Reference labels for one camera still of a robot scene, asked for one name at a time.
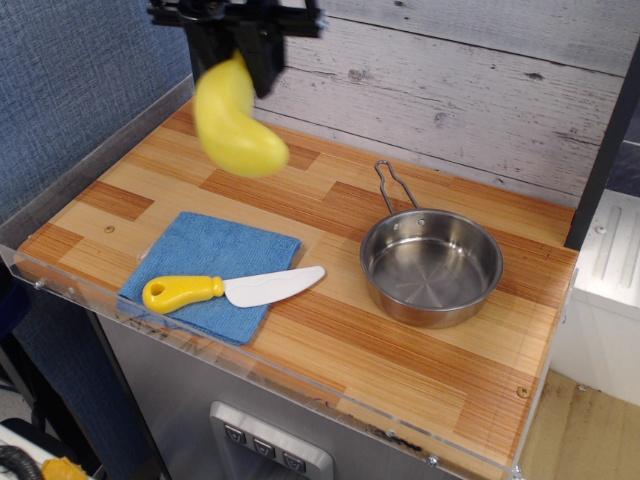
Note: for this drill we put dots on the white ribbed box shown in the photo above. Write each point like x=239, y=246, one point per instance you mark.
x=597, y=343

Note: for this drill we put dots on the toy knife yellow handle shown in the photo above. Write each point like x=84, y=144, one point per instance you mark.
x=167, y=294

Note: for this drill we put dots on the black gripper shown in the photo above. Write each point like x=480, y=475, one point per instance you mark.
x=260, y=27

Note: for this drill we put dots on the yellow plastic toy banana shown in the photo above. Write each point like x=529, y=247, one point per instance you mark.
x=228, y=132

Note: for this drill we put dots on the blue folded cloth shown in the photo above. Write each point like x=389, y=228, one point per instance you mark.
x=195, y=244

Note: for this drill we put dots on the small stainless steel pan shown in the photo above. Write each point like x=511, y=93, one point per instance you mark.
x=427, y=268

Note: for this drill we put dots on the yellow tape wrapped object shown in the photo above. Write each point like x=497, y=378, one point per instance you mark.
x=62, y=469

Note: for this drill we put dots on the silver button control panel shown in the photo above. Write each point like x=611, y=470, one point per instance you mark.
x=251, y=448

